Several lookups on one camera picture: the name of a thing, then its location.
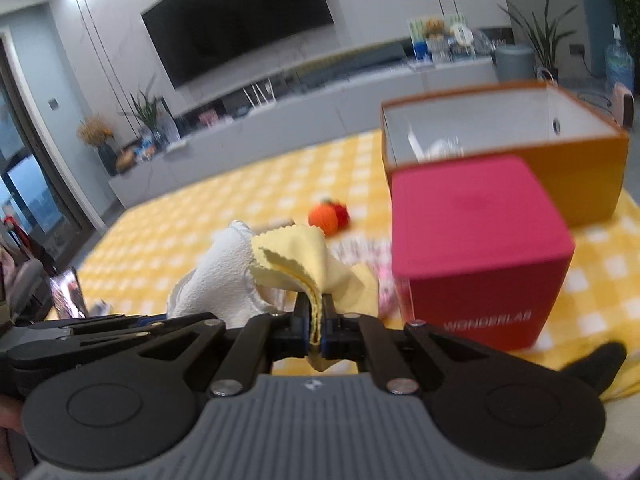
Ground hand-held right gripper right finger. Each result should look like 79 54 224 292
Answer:
321 293 557 397

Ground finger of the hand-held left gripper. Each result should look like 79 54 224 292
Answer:
69 312 222 349
29 314 167 334

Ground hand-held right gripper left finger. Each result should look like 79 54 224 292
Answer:
84 292 311 398

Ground pale yellow cloth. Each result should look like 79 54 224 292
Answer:
249 226 366 372

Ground white towel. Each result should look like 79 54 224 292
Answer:
167 220 281 328

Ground white cloth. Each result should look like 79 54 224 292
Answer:
407 127 468 161

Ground orange storage box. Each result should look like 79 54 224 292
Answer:
380 80 630 228

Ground person's left hand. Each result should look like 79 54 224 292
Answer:
0 395 25 433

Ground smartphone on stand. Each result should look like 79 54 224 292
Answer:
47 267 88 320

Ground pink knitted cloth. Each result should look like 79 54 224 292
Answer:
330 237 401 318

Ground orange knitted pumpkin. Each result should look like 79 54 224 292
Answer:
307 199 351 237

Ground yellow checkered blanket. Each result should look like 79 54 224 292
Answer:
45 127 640 403

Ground dried flowers in dark vase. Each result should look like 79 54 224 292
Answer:
77 117 121 177

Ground red cube box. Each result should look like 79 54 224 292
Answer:
390 155 576 352

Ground snack bags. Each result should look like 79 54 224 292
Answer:
116 141 156 166

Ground glass balcony door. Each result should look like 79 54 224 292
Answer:
0 30 96 261

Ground white marble television cabinet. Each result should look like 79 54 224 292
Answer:
107 55 501 211

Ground thin-leaved potted plant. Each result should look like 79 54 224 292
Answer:
120 77 168 146

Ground white router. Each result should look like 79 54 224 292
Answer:
242 80 276 111

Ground green printed card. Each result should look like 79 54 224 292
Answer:
407 14 468 41

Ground small white fan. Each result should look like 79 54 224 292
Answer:
450 24 475 53

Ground grey trash can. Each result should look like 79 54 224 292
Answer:
495 44 536 83

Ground glass plate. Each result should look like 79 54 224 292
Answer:
472 30 496 56

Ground long-leaved potted plant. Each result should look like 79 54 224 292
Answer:
497 0 581 81

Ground pink heater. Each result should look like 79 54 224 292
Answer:
612 82 637 128

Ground blue water jug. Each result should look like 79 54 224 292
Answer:
604 22 636 93

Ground black wall television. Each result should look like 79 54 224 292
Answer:
141 0 335 90

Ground black power cable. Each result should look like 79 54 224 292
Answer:
575 91 616 111

